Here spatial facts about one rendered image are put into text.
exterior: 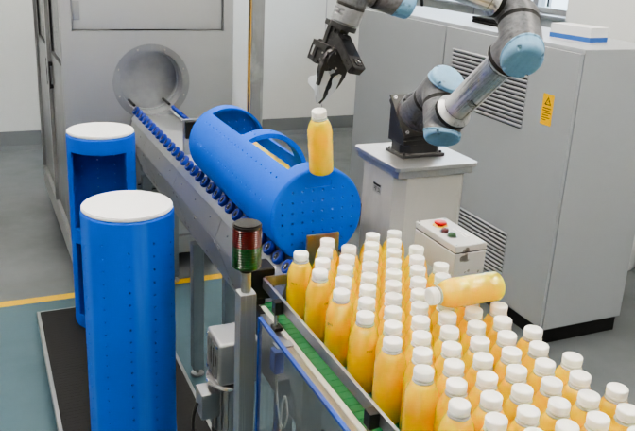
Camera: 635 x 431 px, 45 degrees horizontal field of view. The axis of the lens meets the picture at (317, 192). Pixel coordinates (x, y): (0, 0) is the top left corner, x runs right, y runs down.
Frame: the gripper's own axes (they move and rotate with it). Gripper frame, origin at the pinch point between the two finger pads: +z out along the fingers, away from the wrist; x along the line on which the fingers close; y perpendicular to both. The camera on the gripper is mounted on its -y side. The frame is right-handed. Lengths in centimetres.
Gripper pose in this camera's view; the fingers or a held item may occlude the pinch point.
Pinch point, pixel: (321, 99)
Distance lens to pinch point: 199.4
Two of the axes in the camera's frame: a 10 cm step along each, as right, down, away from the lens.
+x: -7.2, -0.5, -6.9
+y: -6.0, -4.5, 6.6
